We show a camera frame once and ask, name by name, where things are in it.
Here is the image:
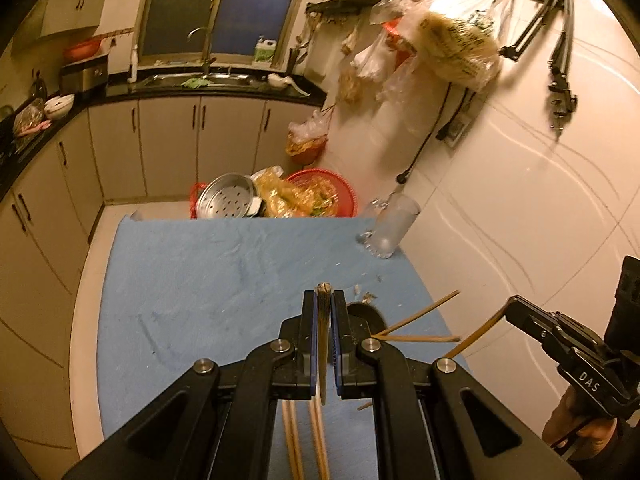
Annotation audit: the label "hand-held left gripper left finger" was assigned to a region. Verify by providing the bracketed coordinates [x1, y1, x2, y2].
[62, 290, 321, 480]

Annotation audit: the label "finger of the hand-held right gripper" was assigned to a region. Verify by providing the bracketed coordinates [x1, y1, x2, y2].
[504, 295, 569, 357]

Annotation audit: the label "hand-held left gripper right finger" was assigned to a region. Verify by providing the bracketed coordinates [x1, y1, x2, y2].
[330, 290, 584, 480]

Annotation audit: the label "single wooden chopstick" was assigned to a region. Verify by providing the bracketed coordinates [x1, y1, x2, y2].
[444, 309, 507, 359]
[371, 332, 461, 345]
[379, 289, 461, 336]
[316, 282, 334, 407]

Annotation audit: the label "bunch of wooden chopsticks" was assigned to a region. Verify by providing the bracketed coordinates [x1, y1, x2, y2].
[281, 399, 332, 480]

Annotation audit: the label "person's right hand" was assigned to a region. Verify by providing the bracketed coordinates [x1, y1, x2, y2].
[542, 392, 619, 461]

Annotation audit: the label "blue tablecloth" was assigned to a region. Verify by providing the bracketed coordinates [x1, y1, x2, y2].
[97, 215, 472, 480]

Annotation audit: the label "clear glass mug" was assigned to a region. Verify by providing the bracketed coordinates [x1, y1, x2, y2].
[354, 194, 422, 260]

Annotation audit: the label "plastic bag of food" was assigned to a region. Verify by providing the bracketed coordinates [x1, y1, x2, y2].
[254, 164, 352, 219]

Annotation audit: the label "red plastic basket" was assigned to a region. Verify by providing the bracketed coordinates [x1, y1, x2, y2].
[287, 168, 359, 219]

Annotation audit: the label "metal steamer pot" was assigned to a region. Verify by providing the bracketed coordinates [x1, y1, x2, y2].
[194, 173, 262, 220]

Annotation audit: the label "yellow hanging bag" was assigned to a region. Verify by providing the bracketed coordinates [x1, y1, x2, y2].
[285, 107, 332, 164]

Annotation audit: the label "lower kitchen cabinets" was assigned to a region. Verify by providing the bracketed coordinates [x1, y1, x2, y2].
[0, 96, 321, 341]

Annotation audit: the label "small white dish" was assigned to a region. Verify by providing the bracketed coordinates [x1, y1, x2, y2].
[267, 72, 312, 97]

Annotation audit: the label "hanging bag of noodles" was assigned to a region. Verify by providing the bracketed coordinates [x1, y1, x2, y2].
[400, 0, 517, 94]

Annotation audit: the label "dark knife holder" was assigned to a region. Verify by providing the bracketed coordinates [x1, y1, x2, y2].
[284, 44, 309, 77]

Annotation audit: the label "clear hanging plastic bags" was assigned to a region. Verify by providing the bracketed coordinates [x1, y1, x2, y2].
[339, 0, 426, 107]

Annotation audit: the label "steel kitchen sink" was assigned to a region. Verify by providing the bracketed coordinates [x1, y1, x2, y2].
[132, 72, 257, 89]

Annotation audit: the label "green label detergent jug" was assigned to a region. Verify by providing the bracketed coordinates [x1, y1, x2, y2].
[253, 35, 279, 66]

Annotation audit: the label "black kitchen countertop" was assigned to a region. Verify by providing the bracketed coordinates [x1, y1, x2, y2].
[0, 71, 327, 201]

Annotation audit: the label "metal sink faucet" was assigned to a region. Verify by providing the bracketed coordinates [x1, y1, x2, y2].
[187, 26, 217, 76]

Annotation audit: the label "white bowl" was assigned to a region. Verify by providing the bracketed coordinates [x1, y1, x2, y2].
[43, 93, 76, 120]

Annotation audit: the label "silver kitchen appliance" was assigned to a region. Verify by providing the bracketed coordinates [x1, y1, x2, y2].
[59, 57, 109, 94]

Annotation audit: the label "kitchen window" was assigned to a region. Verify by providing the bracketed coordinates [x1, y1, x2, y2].
[136, 0, 312, 69]

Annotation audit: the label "crumpled plastic bag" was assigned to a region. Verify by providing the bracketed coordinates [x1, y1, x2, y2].
[12, 99, 51, 139]

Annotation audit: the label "red plastic basin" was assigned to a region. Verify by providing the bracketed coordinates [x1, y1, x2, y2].
[62, 38, 106, 61]

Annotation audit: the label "wall outlet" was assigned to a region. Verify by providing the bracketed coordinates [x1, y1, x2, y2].
[439, 112, 474, 149]

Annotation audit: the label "black power cord with plug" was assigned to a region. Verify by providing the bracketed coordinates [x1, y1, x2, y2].
[397, 84, 477, 186]

